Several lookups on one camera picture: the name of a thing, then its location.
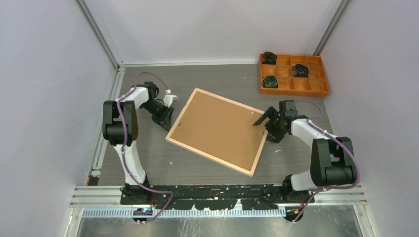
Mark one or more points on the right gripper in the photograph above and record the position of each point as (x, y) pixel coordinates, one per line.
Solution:
(274, 136)

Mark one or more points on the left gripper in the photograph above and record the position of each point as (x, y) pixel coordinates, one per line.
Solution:
(165, 120)

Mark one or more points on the white wooden picture frame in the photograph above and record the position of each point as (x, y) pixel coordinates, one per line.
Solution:
(209, 157)

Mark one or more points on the brown backing board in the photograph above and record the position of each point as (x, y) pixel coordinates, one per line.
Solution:
(219, 130)

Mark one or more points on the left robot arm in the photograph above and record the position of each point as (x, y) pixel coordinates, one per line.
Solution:
(120, 128)

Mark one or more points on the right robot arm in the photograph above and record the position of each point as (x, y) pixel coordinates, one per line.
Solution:
(332, 162)

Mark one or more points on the blue yellow tape roll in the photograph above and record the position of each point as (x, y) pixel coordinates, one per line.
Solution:
(270, 81)

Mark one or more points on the orange compartment tray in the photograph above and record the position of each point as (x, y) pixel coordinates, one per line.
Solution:
(316, 85)

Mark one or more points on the black tape roll middle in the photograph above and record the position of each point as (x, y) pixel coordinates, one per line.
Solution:
(300, 71)

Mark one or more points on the black tape roll top-left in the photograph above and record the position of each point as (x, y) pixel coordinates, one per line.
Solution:
(268, 58)

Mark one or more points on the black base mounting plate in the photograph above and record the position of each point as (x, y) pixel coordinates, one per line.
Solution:
(213, 197)

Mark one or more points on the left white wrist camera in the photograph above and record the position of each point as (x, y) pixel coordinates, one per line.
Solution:
(169, 98)

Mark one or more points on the aluminium rail front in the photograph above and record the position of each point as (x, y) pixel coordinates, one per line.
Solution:
(102, 196)

